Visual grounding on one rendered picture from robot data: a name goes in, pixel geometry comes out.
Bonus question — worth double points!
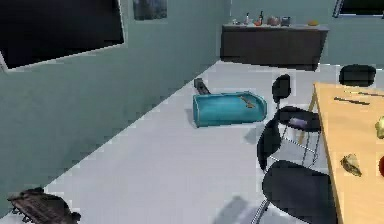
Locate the small black floor box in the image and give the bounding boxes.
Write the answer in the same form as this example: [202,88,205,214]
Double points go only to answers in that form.
[193,77,212,96]

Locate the teal pet bed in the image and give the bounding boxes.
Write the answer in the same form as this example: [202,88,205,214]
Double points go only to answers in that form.
[192,91,268,128]

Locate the small brown stick toy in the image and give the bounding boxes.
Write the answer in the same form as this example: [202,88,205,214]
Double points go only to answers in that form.
[239,95,256,109]

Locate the dark brown sideboard cabinet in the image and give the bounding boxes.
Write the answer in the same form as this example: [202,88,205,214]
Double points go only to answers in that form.
[219,23,330,72]

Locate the black metal-legged chair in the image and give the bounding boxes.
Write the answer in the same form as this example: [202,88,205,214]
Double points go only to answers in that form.
[338,63,377,88]
[250,117,339,224]
[271,73,322,168]

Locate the thin black stick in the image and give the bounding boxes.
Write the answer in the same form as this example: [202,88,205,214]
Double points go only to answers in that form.
[333,96,371,106]
[344,90,384,98]

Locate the olive crumpled lump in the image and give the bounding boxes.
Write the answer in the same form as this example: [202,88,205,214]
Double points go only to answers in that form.
[339,153,363,178]

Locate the light wooden dining table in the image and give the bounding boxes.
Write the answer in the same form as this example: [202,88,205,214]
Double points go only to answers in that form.
[297,81,384,224]

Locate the dark ribbed floor object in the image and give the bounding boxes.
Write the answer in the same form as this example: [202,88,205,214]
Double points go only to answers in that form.
[7,187,82,224]

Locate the pale green lettuce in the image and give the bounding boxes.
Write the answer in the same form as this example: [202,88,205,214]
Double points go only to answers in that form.
[374,115,384,140]

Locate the dark framed wall picture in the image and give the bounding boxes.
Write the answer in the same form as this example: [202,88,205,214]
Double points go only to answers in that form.
[132,0,168,21]

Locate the black wall window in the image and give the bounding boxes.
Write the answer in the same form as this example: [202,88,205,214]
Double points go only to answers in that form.
[0,0,125,71]

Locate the black window with white frame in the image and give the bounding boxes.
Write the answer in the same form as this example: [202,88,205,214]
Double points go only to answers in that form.
[332,0,384,19]

